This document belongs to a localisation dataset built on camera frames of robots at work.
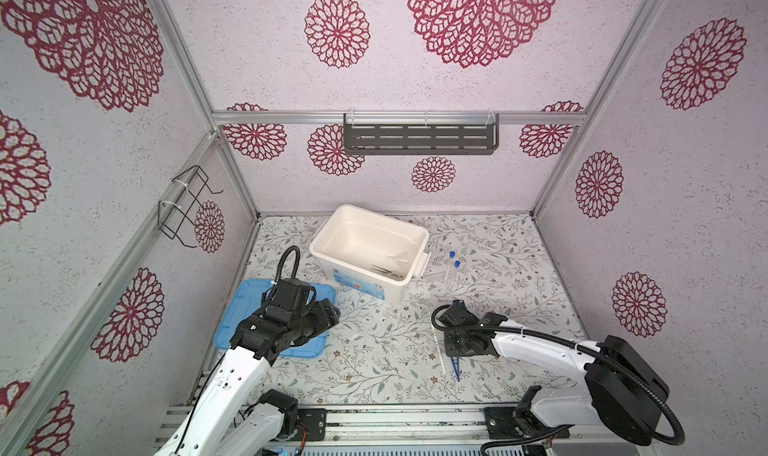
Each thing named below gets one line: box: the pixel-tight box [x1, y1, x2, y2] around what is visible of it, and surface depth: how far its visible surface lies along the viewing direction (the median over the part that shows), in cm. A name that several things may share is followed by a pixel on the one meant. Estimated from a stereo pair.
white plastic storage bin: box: [309, 204, 432, 303], surface depth 99 cm
